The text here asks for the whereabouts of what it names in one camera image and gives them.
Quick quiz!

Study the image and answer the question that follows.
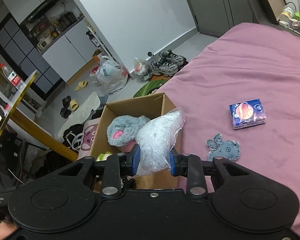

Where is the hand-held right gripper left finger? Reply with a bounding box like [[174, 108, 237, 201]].
[[56, 145, 141, 197]]

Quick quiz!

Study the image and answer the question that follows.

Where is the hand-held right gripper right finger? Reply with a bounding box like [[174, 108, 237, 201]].
[[169, 148, 249, 197]]

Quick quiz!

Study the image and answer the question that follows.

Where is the burger plush toy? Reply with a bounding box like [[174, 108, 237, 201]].
[[96, 152, 113, 162]]

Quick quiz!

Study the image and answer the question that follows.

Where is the grey pink plush toy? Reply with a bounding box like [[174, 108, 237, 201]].
[[107, 115, 150, 153]]

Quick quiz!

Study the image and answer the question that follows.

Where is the blue-grey bunny-shaped cloth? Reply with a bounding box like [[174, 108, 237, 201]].
[[206, 134, 240, 162]]

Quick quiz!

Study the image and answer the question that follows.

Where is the brown cardboard box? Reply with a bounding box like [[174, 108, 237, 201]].
[[89, 92, 183, 193]]

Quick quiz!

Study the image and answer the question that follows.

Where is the blue tissue pack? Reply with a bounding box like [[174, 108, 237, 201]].
[[229, 99, 267, 130]]

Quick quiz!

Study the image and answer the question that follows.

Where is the pink printed mat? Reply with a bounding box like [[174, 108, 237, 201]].
[[77, 117, 102, 157]]

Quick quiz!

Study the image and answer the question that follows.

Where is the green leaf-shaped mat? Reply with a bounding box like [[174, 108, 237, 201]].
[[133, 80, 170, 98]]

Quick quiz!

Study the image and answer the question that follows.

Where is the white towel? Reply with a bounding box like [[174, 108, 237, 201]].
[[57, 92, 100, 138]]

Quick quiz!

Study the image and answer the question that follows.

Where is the white plastic shopping bag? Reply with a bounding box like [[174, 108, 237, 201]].
[[90, 55, 129, 94]]

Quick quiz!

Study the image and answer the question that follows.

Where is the small clear plastic bag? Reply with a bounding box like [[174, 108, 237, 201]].
[[134, 57, 153, 82]]

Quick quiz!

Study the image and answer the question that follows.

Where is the grey sneaker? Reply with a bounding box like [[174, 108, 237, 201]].
[[159, 50, 185, 67], [151, 60, 178, 77]]

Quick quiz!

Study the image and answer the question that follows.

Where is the round white gold-edged table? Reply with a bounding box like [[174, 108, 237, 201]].
[[0, 55, 78, 162]]

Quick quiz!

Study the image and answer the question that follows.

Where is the red-label water bottle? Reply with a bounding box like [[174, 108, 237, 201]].
[[0, 63, 24, 89]]

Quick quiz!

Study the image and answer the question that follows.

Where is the pink bed sheet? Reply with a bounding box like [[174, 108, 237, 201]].
[[152, 22, 300, 238]]

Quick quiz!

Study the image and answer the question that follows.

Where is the white lower kitchen cabinet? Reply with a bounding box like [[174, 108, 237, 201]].
[[41, 17, 98, 85]]

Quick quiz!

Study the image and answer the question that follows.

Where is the dark grey panelled cabinet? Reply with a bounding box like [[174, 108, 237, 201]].
[[0, 12, 65, 105]]

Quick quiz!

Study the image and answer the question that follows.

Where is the grey wardrobe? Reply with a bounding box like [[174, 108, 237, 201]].
[[177, 0, 260, 38]]

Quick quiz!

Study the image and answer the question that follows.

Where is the white yellow-label jar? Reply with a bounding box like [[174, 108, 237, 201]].
[[281, 5, 294, 19]]

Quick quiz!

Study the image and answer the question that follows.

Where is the black bag with white straps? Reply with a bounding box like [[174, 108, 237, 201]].
[[62, 124, 84, 152]]

